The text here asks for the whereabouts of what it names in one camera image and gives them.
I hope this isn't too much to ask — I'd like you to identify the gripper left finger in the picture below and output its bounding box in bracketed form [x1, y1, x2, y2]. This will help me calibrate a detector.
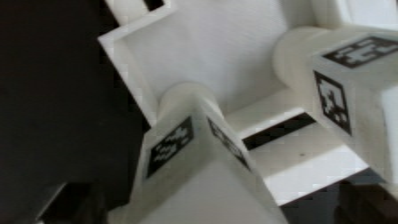
[33, 182, 108, 224]

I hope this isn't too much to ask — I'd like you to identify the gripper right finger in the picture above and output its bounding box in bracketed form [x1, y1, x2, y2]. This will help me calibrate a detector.
[333, 181, 398, 224]

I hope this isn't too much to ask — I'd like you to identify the white chair leg block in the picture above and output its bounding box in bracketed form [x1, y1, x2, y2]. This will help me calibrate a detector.
[108, 83, 287, 224]

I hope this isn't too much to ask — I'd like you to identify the white chair leg with tag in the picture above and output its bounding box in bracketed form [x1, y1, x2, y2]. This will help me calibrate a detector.
[271, 25, 398, 201]

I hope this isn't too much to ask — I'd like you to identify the white chair seat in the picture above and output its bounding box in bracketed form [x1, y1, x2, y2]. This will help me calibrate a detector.
[99, 0, 315, 137]

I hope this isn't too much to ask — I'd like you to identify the white U-shaped fence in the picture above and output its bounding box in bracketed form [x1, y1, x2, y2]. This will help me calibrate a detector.
[243, 0, 398, 204]

